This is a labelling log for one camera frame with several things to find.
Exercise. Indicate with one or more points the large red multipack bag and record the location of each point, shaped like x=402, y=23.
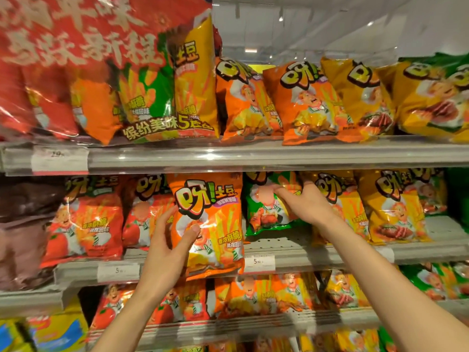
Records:
x=91, y=69

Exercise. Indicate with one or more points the person's left hand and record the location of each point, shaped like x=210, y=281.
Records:
x=165, y=260

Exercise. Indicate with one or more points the brown snack bags group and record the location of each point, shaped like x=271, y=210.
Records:
x=25, y=234

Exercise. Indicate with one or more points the metal store shelving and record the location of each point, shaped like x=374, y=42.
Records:
x=293, y=155

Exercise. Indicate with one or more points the person's right hand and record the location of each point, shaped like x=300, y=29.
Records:
x=311, y=205

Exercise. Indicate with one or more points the person's right forearm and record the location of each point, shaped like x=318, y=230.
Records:
x=395, y=289

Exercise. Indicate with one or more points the white price tag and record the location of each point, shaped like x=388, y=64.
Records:
x=118, y=272
x=388, y=254
x=259, y=263
x=60, y=160

